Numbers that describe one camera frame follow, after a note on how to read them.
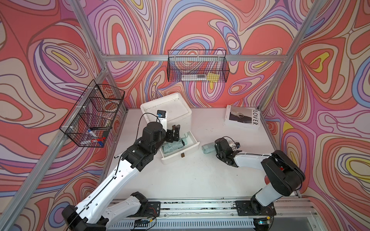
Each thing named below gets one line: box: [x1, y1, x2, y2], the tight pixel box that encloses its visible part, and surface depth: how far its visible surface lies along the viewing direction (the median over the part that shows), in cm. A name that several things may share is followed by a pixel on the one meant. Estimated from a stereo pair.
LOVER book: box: [224, 104, 261, 129], surface depth 111 cm
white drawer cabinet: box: [140, 92, 192, 134], surface depth 89 cm
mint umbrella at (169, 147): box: [162, 138, 188, 155], surface depth 94 cm
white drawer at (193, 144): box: [159, 130, 200, 165], surface depth 91 cm
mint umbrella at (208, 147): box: [201, 142, 216, 154], surface depth 94 cm
